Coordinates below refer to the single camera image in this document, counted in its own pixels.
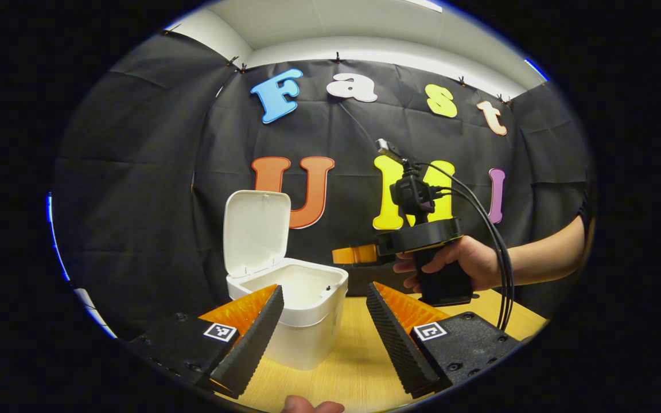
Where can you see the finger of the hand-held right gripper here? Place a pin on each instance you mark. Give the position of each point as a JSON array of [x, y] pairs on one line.
[[376, 281], [356, 254]]

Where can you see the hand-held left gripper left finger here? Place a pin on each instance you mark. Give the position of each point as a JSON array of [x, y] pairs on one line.
[[256, 344]]

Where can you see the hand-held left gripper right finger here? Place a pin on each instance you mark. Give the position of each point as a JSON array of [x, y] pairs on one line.
[[393, 344]]

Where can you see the white desktop garbage bin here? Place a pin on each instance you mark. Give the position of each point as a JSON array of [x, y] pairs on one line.
[[307, 327]]

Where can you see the wooden desktop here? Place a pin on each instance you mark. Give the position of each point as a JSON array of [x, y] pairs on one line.
[[353, 367]]

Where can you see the black backdrop cloth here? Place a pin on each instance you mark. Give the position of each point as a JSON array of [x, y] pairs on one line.
[[147, 172]]

